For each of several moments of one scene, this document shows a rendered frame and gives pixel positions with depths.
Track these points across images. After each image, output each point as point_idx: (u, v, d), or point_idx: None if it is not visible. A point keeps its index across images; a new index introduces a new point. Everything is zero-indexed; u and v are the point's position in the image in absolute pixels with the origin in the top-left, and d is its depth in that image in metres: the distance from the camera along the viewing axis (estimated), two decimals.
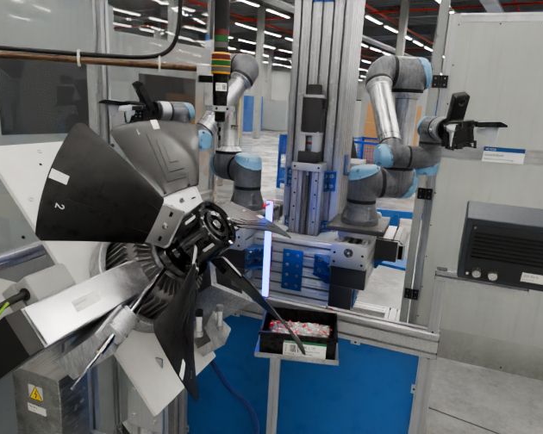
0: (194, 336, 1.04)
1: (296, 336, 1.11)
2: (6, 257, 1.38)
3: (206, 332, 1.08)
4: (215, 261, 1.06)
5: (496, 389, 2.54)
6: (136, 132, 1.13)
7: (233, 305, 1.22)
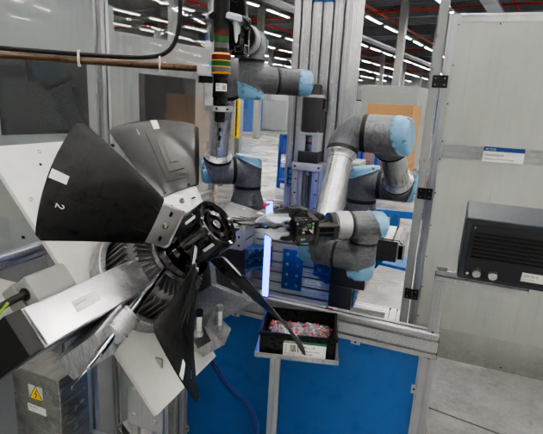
0: (194, 336, 1.04)
1: (296, 336, 1.11)
2: (6, 257, 1.38)
3: (206, 332, 1.08)
4: (215, 261, 1.06)
5: (496, 389, 2.54)
6: (136, 132, 1.13)
7: (233, 305, 1.22)
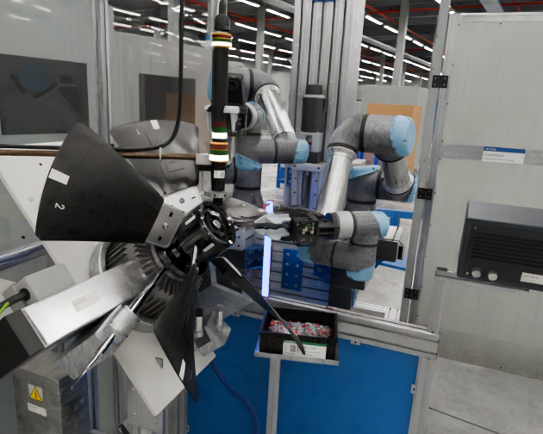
0: (194, 336, 1.04)
1: (296, 336, 1.11)
2: (6, 257, 1.38)
3: (206, 332, 1.08)
4: (215, 261, 1.06)
5: (496, 389, 2.54)
6: (136, 132, 1.13)
7: (233, 305, 1.22)
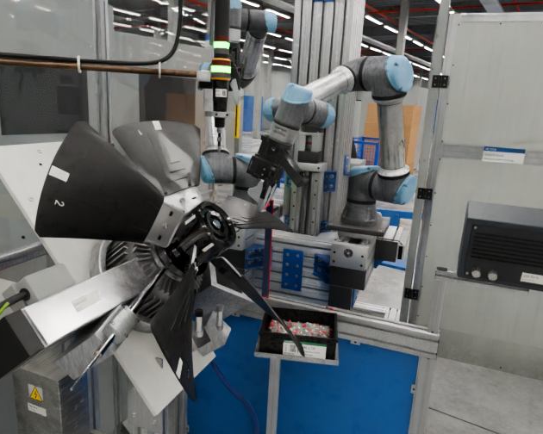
0: (194, 336, 1.04)
1: None
2: (6, 257, 1.38)
3: (206, 332, 1.08)
4: (215, 261, 1.05)
5: (496, 389, 2.54)
6: (138, 133, 1.13)
7: (233, 305, 1.22)
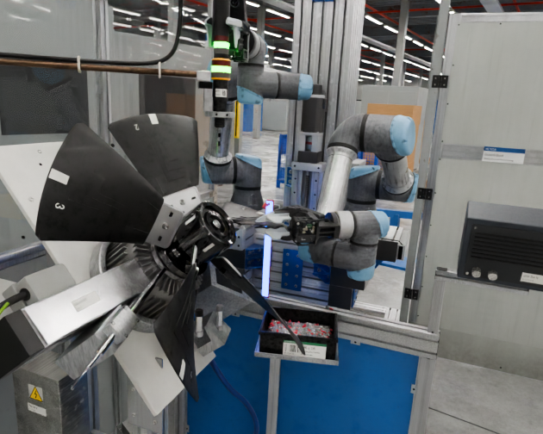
0: (194, 336, 1.04)
1: (182, 372, 0.77)
2: (6, 257, 1.38)
3: (206, 332, 1.08)
4: None
5: (496, 389, 2.54)
6: (242, 207, 1.34)
7: (233, 305, 1.22)
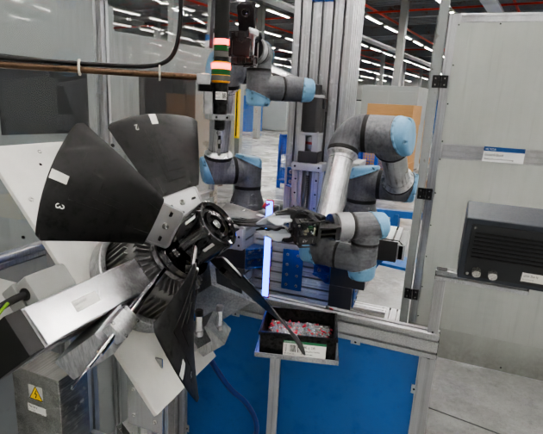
0: (194, 336, 1.04)
1: (182, 372, 0.77)
2: (6, 257, 1.38)
3: (206, 332, 1.08)
4: None
5: (496, 389, 2.54)
6: (242, 209, 1.34)
7: (233, 305, 1.22)
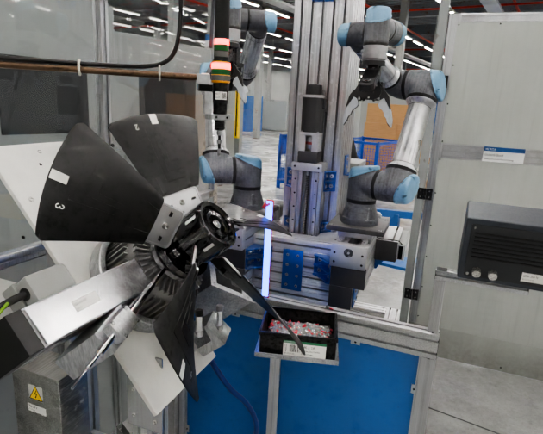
0: (194, 336, 1.04)
1: (182, 372, 0.77)
2: (6, 257, 1.38)
3: (206, 332, 1.08)
4: None
5: (496, 389, 2.54)
6: (242, 209, 1.34)
7: (233, 305, 1.22)
